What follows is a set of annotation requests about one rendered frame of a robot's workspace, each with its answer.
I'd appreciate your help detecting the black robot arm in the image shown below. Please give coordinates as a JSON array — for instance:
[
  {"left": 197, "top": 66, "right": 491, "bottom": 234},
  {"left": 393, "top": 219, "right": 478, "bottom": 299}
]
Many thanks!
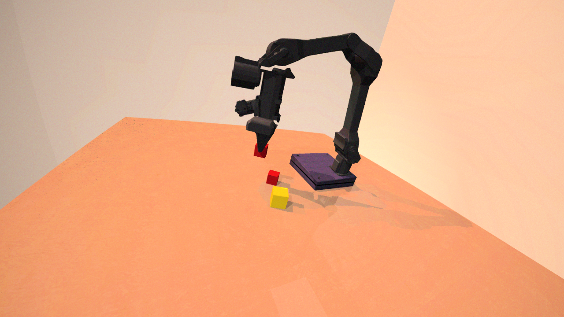
[{"left": 231, "top": 33, "right": 382, "bottom": 176}]

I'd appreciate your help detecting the red cube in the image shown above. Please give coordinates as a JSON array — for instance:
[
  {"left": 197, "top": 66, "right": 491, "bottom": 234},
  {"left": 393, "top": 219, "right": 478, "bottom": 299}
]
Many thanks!
[
  {"left": 253, "top": 143, "right": 269, "bottom": 158},
  {"left": 266, "top": 170, "right": 280, "bottom": 186}
]

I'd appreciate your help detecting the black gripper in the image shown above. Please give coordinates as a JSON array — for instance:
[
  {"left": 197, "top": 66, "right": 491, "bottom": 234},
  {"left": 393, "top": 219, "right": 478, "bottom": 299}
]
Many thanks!
[{"left": 246, "top": 91, "right": 282, "bottom": 152}]

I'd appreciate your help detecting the yellow cube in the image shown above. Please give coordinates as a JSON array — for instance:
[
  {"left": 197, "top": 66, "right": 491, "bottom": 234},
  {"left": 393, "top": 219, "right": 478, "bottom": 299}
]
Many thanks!
[{"left": 270, "top": 186, "right": 289, "bottom": 209}]

